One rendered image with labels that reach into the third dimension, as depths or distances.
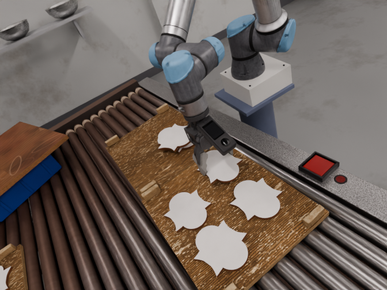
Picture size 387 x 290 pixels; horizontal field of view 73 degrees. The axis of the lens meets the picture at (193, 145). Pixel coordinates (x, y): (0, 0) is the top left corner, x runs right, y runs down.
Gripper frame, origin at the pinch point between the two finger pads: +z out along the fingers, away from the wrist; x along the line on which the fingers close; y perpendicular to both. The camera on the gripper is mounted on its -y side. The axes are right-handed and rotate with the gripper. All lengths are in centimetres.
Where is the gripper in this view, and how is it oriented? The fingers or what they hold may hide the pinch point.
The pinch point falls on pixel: (219, 164)
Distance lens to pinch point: 81.5
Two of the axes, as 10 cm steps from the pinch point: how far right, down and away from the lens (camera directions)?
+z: 3.2, 7.3, 6.0
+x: -8.0, 5.5, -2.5
